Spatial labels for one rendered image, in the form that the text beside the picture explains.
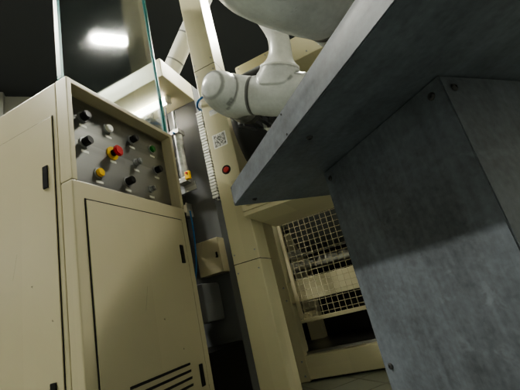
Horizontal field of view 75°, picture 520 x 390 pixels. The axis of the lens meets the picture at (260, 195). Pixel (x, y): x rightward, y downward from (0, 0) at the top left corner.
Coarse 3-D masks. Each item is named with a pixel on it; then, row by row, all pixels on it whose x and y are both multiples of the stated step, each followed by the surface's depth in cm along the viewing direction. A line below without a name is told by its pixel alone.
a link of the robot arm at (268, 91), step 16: (272, 32) 85; (272, 48) 85; (288, 48) 85; (272, 64) 83; (288, 64) 83; (256, 80) 85; (272, 80) 83; (288, 80) 82; (256, 96) 85; (272, 96) 83; (288, 96) 82; (256, 112) 89; (272, 112) 86
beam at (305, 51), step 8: (296, 40) 189; (304, 40) 187; (312, 40) 185; (296, 48) 188; (304, 48) 186; (312, 48) 184; (320, 48) 183; (256, 56) 199; (264, 56) 196; (296, 56) 187; (304, 56) 186; (312, 56) 188; (248, 64) 199; (256, 64) 197; (304, 64) 192; (240, 72) 201
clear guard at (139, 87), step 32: (64, 0) 127; (96, 0) 146; (128, 0) 172; (64, 32) 121; (96, 32) 138; (128, 32) 161; (64, 64) 116; (96, 64) 132; (128, 64) 152; (128, 96) 144; (160, 96) 167; (160, 128) 158
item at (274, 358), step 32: (192, 0) 192; (192, 32) 187; (224, 128) 165; (224, 160) 161; (224, 192) 158; (256, 224) 154; (256, 256) 145; (256, 288) 142; (256, 320) 140; (256, 352) 137; (288, 352) 138; (288, 384) 130
